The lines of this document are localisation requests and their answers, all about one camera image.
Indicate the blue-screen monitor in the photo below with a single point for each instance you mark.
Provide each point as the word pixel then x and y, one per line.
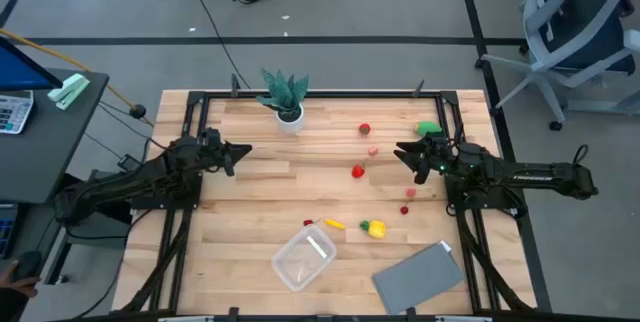
pixel 20 69

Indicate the red toy cherry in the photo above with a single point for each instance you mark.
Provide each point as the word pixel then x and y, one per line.
pixel 308 222
pixel 404 210

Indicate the red toy strawberry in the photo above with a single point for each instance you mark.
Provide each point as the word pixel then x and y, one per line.
pixel 358 171

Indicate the person's hand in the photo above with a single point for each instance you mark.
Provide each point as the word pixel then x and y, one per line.
pixel 20 289

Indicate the yellow toy banana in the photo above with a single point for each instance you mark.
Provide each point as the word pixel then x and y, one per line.
pixel 334 223

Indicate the grey office chair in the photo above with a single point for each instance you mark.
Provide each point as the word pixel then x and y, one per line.
pixel 575 27

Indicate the black table clamp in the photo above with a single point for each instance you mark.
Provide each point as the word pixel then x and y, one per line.
pixel 233 314
pixel 411 315

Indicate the clear plastic tupperware container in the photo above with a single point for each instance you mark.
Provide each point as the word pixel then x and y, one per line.
pixel 303 257

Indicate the black side table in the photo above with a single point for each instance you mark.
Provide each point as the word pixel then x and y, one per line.
pixel 50 147

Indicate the yellow toy bell pepper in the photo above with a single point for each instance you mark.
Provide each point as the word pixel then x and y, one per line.
pixel 375 229

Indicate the silver aluminium rail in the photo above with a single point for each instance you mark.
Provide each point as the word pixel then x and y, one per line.
pixel 185 319
pixel 462 319

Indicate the green plant in white pot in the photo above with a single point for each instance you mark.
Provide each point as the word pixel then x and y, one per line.
pixel 287 99

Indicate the black power brick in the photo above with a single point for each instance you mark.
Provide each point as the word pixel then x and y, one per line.
pixel 129 162

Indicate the red toy tomato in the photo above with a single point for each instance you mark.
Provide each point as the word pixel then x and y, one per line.
pixel 364 129

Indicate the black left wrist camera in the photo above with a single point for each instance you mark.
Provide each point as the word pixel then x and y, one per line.
pixel 210 137

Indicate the green toy corn cob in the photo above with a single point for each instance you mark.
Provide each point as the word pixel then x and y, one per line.
pixel 428 128

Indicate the pink toy raspberry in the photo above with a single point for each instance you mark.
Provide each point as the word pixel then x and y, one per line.
pixel 373 150
pixel 410 192

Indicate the mint green stapler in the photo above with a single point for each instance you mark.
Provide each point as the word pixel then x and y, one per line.
pixel 67 91

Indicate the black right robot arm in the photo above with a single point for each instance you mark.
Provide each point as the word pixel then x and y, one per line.
pixel 530 174

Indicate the grey tupperware lid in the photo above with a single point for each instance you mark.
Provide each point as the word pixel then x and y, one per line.
pixel 417 278

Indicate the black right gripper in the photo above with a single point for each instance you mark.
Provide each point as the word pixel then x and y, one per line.
pixel 442 157

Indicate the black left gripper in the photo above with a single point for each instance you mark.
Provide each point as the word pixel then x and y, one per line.
pixel 215 157

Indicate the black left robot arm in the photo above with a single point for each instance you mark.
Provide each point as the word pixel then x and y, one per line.
pixel 125 182

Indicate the white calculator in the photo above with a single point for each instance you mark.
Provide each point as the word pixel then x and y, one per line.
pixel 14 112

